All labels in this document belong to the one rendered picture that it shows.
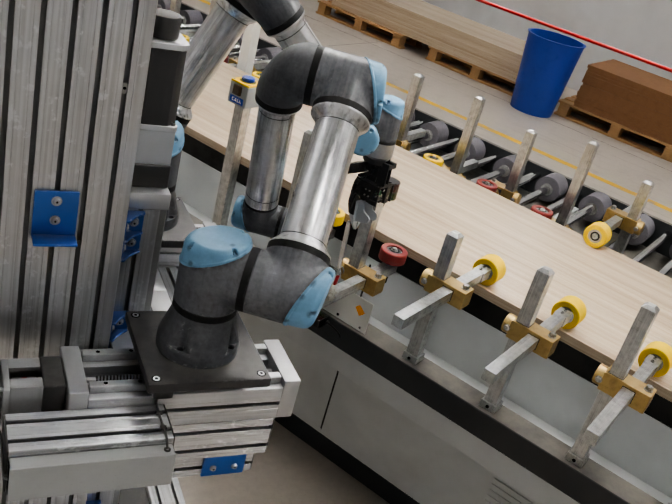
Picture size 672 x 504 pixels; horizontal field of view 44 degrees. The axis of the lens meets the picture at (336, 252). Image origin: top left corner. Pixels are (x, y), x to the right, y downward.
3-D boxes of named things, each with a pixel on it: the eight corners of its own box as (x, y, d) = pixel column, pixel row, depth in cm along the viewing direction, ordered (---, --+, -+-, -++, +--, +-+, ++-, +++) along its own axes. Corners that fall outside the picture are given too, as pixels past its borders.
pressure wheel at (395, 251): (388, 292, 239) (399, 257, 234) (366, 279, 242) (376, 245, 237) (402, 284, 245) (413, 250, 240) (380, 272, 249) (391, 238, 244)
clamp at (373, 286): (372, 297, 229) (377, 281, 227) (334, 274, 235) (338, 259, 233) (383, 291, 233) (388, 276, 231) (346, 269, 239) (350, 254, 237)
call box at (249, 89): (243, 111, 239) (248, 86, 235) (226, 102, 242) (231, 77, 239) (259, 109, 244) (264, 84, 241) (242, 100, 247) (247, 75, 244)
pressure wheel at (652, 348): (667, 347, 207) (635, 347, 212) (672, 378, 208) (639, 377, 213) (674, 340, 212) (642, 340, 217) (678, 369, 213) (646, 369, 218)
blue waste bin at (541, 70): (544, 124, 753) (573, 49, 721) (492, 102, 777) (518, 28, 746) (567, 117, 795) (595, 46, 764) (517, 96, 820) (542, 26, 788)
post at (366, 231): (338, 335, 241) (382, 186, 219) (329, 329, 242) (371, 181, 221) (345, 331, 243) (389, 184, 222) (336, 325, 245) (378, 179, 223)
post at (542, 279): (486, 428, 218) (551, 273, 197) (474, 420, 220) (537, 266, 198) (491, 422, 221) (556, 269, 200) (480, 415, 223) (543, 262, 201)
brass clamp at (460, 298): (458, 311, 213) (464, 294, 211) (415, 286, 219) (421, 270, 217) (469, 304, 218) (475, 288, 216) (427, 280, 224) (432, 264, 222)
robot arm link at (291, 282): (236, 318, 149) (318, 65, 167) (315, 341, 149) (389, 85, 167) (233, 301, 138) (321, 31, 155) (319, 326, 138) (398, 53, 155)
